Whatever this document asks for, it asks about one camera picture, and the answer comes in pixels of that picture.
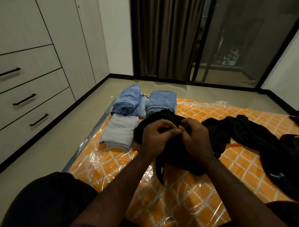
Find person's left hand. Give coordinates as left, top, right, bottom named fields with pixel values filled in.
left=139, top=118, right=182, bottom=161

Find person's right hand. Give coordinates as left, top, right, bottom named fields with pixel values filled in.
left=178, top=117, right=216, bottom=162

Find black garment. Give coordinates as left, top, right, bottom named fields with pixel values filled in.
left=133, top=109, right=232, bottom=185

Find person's left forearm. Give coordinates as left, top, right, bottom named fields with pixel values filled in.
left=70, top=153, right=152, bottom=227

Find person's right forearm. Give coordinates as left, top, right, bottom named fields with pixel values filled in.
left=201, top=155, right=289, bottom=227

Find folded wide blue jeans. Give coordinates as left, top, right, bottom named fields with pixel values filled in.
left=146, top=90, right=177, bottom=116

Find folded blue jeans with seam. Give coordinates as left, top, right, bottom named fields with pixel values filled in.
left=130, top=93, right=150, bottom=118

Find folded grey cloth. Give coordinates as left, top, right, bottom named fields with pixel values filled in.
left=100, top=113, right=140, bottom=151

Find rolled light blue jeans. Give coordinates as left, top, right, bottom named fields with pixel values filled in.
left=110, top=85, right=142, bottom=116

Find orange patterned plastic-wrapped mattress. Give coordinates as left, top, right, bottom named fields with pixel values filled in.
left=62, top=94, right=299, bottom=227

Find black jacket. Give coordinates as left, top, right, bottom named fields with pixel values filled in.
left=223, top=114, right=299, bottom=202

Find brown curtain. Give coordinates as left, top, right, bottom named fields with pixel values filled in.
left=136, top=0, right=206, bottom=81

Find black-framed sliding glass door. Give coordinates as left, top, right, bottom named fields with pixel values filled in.
left=130, top=0, right=299, bottom=92

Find white wardrobe drawer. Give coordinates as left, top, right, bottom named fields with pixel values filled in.
left=0, top=87, right=76, bottom=164
left=0, top=68, right=70, bottom=130
left=0, top=44, right=62, bottom=94

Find person's black shorts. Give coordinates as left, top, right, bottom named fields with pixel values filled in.
left=0, top=172, right=299, bottom=227

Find white wardrobe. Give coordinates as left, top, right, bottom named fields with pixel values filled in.
left=0, top=0, right=110, bottom=167

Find black drawer handle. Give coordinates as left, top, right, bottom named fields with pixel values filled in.
left=13, top=94, right=37, bottom=106
left=0, top=68, right=21, bottom=77
left=29, top=114, right=49, bottom=127

